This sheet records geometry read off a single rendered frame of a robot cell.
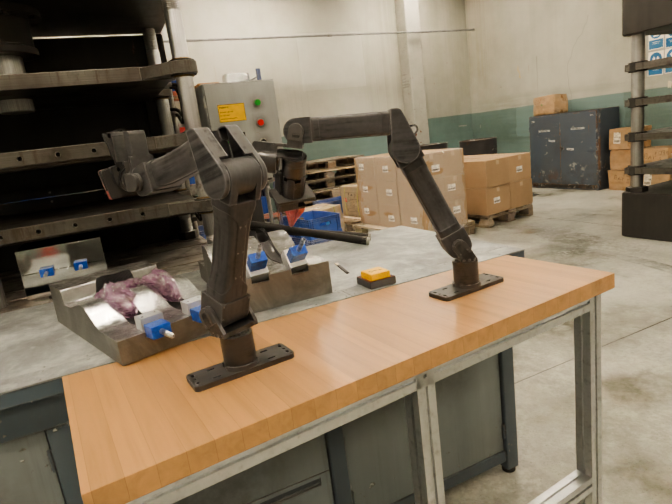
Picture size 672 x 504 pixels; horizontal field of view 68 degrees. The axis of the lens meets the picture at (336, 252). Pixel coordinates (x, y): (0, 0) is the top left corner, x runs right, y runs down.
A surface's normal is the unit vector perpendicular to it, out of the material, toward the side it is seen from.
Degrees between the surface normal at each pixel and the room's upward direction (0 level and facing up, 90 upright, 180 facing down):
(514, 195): 90
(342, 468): 90
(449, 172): 80
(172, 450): 0
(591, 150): 90
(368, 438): 90
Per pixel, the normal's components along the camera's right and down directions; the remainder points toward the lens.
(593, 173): -0.87, 0.22
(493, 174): 0.57, 0.11
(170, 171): -0.60, 0.30
